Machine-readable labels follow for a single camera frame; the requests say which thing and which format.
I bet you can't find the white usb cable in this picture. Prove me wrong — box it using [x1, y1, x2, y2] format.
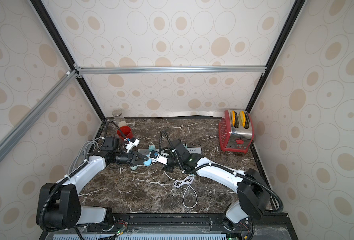
[164, 170, 198, 210]

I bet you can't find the blue earbud case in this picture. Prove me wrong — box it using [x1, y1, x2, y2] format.
[144, 159, 152, 167]

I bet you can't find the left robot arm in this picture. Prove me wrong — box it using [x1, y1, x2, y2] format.
[36, 129, 149, 232]

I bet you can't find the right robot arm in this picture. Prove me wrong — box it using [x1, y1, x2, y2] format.
[151, 130, 283, 231]

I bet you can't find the red metal cup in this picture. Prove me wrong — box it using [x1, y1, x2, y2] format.
[117, 126, 134, 140]

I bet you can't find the clear glass jar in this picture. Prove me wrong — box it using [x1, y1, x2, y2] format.
[112, 109, 127, 128]

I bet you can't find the red silver toaster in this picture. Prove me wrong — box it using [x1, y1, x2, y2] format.
[218, 109, 254, 154]

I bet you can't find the power strip white cord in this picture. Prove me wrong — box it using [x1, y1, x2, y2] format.
[66, 136, 103, 178]

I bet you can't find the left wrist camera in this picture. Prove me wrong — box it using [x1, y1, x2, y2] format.
[125, 138, 140, 151]

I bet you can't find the horizontal aluminium rail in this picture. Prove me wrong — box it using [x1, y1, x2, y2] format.
[75, 65, 266, 75]

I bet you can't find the diagonal aluminium rail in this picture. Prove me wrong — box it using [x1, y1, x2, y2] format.
[0, 70, 77, 162]

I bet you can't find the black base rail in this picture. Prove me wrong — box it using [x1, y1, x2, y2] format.
[40, 213, 298, 240]

